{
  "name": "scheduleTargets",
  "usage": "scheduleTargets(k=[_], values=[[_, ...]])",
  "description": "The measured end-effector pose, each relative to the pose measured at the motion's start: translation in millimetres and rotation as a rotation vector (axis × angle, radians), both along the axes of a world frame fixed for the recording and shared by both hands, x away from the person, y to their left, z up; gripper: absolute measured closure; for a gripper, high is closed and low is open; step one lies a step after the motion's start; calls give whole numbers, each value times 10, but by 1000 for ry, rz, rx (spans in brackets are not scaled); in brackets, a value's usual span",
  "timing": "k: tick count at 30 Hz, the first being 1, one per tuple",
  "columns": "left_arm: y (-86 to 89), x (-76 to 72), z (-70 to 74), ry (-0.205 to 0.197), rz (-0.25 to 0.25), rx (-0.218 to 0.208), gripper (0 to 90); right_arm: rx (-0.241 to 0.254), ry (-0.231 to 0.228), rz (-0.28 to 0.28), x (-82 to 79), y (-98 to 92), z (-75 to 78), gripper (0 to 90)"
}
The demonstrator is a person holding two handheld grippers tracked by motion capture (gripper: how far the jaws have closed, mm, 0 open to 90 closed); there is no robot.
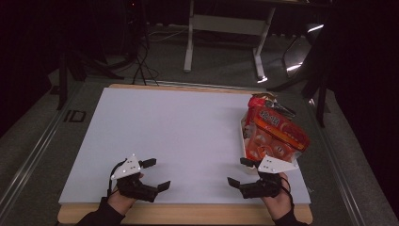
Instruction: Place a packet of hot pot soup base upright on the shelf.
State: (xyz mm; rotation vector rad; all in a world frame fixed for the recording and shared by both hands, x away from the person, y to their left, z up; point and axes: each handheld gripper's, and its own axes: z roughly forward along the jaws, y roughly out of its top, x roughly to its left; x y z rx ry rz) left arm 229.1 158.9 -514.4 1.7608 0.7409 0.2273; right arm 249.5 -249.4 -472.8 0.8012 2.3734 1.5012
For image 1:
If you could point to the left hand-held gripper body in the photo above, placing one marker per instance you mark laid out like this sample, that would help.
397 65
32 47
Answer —
128 169

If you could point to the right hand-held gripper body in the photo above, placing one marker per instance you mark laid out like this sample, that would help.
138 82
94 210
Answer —
274 164

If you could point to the clear orange snack packet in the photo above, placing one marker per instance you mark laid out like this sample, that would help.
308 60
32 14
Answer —
266 144

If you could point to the white divided food container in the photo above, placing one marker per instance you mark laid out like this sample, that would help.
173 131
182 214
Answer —
243 138

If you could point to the red orange sauce packet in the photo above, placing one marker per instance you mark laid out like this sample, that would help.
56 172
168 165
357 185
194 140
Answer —
282 127

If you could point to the red and black packet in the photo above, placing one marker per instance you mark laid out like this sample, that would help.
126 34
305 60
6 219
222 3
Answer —
277 106

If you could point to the gold foil packet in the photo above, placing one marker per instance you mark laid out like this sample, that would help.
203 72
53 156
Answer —
263 95

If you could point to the person's left hand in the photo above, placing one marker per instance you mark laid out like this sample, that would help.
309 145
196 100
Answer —
120 204

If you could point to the person's right hand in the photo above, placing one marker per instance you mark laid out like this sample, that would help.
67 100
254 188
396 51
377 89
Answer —
280 205

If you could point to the black stand legs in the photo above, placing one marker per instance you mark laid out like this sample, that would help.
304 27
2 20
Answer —
78 67

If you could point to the metal floor rail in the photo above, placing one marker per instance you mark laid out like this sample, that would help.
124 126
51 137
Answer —
338 163
28 163

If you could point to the white desk frame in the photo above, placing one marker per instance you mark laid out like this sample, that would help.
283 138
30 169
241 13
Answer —
229 25

